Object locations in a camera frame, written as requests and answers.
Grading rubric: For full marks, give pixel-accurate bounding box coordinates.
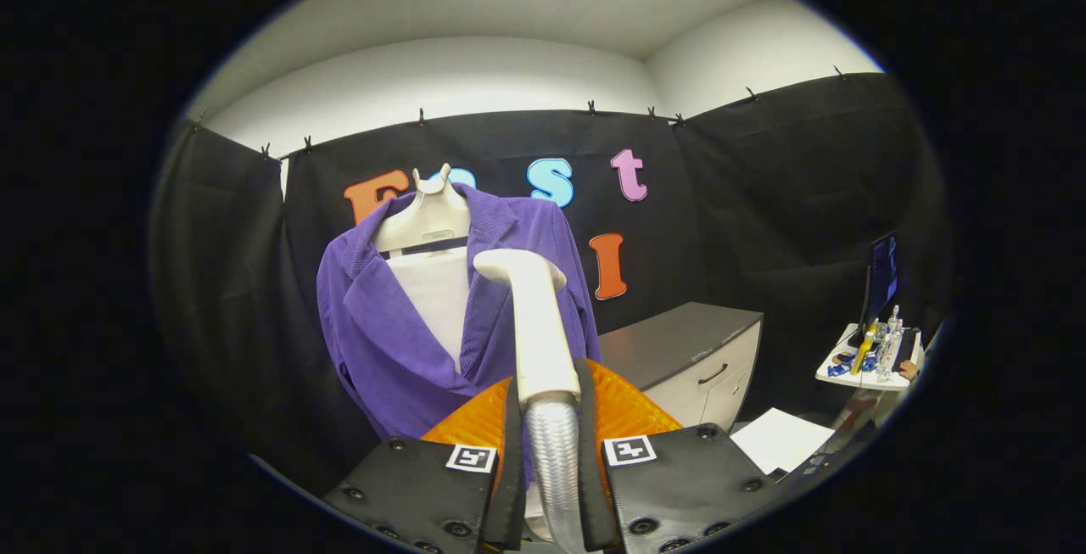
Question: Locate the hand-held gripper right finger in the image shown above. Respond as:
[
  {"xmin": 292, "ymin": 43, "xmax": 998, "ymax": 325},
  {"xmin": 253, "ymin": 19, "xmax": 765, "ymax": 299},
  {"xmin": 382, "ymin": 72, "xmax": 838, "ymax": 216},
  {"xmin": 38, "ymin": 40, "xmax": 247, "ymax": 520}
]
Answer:
[{"xmin": 574, "ymin": 357, "xmax": 786, "ymax": 554}]

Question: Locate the white garment steamer with hose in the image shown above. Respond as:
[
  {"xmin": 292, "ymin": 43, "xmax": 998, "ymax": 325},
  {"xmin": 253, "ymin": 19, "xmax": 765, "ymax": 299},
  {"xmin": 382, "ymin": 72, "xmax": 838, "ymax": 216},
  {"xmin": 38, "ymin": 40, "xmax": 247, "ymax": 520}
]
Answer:
[{"xmin": 473, "ymin": 249, "xmax": 595, "ymax": 554}]

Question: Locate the clear plastic bottle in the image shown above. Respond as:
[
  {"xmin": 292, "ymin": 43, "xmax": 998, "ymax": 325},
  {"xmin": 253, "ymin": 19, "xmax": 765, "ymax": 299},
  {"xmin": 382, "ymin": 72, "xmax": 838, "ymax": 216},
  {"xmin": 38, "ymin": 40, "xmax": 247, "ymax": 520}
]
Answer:
[{"xmin": 878, "ymin": 305, "xmax": 902, "ymax": 381}]

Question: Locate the black keyboard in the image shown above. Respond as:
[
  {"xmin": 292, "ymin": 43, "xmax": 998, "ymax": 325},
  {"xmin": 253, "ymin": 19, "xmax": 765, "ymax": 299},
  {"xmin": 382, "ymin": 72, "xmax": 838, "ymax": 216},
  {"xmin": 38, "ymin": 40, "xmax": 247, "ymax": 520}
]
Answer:
[{"xmin": 891, "ymin": 327, "xmax": 921, "ymax": 372}]

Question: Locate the cream garment hanger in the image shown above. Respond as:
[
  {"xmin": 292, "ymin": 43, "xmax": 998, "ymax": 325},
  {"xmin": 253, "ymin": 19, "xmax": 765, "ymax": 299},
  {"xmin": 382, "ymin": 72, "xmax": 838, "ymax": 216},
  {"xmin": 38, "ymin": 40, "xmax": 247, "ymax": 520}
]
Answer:
[{"xmin": 371, "ymin": 164, "xmax": 473, "ymax": 255}]

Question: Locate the purple corduroy jacket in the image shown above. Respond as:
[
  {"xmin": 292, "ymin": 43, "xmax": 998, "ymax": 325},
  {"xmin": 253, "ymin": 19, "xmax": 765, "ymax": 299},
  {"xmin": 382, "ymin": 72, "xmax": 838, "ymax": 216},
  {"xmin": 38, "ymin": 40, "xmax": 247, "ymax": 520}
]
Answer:
[{"xmin": 316, "ymin": 183, "xmax": 603, "ymax": 487}]

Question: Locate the white paper sheet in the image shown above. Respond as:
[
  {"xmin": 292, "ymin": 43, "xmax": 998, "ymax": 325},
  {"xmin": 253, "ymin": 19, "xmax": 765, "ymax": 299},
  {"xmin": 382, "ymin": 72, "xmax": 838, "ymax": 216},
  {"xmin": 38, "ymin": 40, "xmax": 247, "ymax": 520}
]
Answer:
[{"xmin": 730, "ymin": 407, "xmax": 837, "ymax": 477}]

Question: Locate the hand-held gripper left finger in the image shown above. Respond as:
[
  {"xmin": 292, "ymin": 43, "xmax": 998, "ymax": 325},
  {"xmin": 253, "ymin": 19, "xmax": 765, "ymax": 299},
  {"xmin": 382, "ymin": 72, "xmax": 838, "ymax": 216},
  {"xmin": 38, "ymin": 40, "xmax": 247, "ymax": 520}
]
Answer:
[{"xmin": 324, "ymin": 376, "xmax": 529, "ymax": 554}]

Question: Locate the black computer monitor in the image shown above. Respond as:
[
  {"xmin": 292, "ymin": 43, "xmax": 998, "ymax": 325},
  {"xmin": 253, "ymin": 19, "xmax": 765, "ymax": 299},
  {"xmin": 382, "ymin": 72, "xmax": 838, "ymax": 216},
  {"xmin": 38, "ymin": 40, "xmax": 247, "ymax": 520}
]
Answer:
[{"xmin": 859, "ymin": 232, "xmax": 900, "ymax": 339}]

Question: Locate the row of black clips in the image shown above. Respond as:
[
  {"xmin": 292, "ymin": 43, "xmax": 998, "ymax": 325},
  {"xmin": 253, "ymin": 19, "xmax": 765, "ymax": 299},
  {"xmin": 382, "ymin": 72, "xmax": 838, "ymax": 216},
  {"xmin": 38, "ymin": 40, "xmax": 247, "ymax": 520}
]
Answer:
[{"xmin": 193, "ymin": 64, "xmax": 848, "ymax": 156}]

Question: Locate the black backdrop cloth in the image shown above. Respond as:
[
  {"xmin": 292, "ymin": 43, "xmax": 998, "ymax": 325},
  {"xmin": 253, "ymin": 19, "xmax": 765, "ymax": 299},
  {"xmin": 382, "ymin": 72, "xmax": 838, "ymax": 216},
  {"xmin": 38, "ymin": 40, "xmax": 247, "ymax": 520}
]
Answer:
[{"xmin": 148, "ymin": 72, "xmax": 951, "ymax": 495}]

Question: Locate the white side table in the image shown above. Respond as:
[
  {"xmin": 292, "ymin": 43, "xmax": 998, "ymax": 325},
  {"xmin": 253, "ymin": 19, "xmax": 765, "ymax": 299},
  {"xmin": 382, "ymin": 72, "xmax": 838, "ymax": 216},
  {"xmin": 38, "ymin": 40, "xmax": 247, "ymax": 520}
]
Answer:
[{"xmin": 816, "ymin": 323, "xmax": 926, "ymax": 392}]

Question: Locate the beige cabinet with grey top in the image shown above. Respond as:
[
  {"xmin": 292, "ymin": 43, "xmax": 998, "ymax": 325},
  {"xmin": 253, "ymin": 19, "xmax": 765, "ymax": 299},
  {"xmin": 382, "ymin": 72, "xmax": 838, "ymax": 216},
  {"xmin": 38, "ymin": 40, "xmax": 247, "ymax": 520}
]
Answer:
[{"xmin": 598, "ymin": 301, "xmax": 764, "ymax": 433}]

